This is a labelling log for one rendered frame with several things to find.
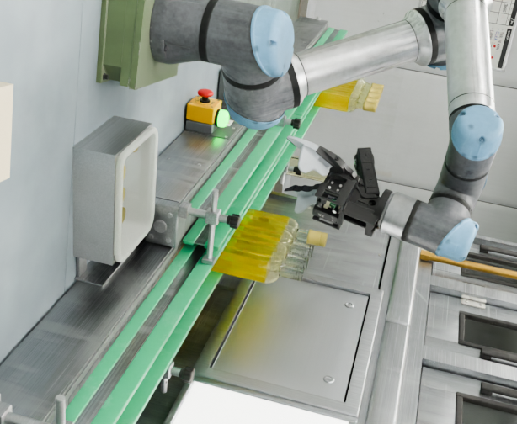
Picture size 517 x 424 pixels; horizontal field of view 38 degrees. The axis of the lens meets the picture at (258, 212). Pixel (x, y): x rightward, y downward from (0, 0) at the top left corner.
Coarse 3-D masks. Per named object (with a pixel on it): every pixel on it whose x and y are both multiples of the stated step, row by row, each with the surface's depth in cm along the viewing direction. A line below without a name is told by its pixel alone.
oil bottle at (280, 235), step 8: (240, 224) 176; (248, 224) 176; (256, 224) 177; (248, 232) 173; (256, 232) 173; (264, 232) 174; (272, 232) 174; (280, 232) 174; (288, 232) 175; (280, 240) 172; (288, 240) 173; (288, 248) 173
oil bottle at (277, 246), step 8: (240, 232) 173; (232, 240) 169; (240, 240) 170; (248, 240) 170; (256, 240) 170; (264, 240) 171; (272, 240) 171; (264, 248) 168; (272, 248) 168; (280, 248) 169; (280, 256) 167
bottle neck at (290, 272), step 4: (284, 264) 164; (284, 268) 163; (288, 268) 163; (292, 268) 163; (296, 268) 163; (300, 268) 163; (304, 268) 164; (280, 272) 163; (284, 272) 163; (288, 272) 163; (292, 272) 163; (296, 272) 163; (300, 272) 163; (304, 272) 165; (280, 276) 164; (284, 276) 164; (288, 276) 163; (292, 276) 163; (296, 276) 163; (300, 276) 163; (300, 280) 163
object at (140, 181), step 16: (144, 144) 144; (128, 160) 146; (144, 160) 146; (128, 176) 148; (144, 176) 147; (128, 192) 149; (144, 192) 149; (128, 208) 151; (144, 208) 150; (128, 224) 150; (144, 224) 151; (128, 240) 145; (128, 256) 142
